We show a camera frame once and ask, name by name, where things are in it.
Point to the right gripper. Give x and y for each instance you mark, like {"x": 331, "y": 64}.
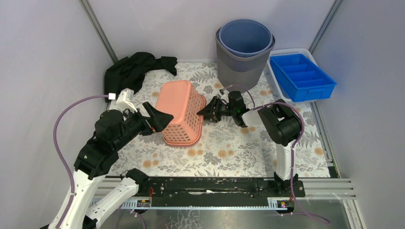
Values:
{"x": 209, "y": 113}

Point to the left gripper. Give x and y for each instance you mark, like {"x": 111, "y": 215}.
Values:
{"x": 147, "y": 119}

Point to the pink plastic basket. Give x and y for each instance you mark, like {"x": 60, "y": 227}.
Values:
{"x": 181, "y": 99}

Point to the blue divided plastic tray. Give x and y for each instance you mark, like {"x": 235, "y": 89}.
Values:
{"x": 301, "y": 79}

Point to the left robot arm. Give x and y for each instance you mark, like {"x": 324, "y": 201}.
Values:
{"x": 113, "y": 131}

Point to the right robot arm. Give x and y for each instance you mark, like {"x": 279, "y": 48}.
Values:
{"x": 280, "y": 120}

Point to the floral table mat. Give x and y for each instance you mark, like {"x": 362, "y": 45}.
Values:
{"x": 224, "y": 149}

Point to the grey waste bin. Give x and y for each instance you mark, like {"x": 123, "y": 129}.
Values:
{"x": 242, "y": 73}

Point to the black cloth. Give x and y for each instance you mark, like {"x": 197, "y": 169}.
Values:
{"x": 130, "y": 72}

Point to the white plastic basket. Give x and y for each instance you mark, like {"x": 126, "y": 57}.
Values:
{"x": 280, "y": 91}

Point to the blue inner bucket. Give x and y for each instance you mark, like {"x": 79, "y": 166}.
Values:
{"x": 245, "y": 38}

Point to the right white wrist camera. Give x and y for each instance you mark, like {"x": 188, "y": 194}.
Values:
{"x": 224, "y": 93}

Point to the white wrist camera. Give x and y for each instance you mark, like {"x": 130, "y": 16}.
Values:
{"x": 224, "y": 93}
{"x": 123, "y": 100}

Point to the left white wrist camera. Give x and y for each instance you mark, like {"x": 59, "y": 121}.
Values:
{"x": 123, "y": 100}

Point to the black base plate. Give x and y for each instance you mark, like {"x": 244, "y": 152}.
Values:
{"x": 210, "y": 192}

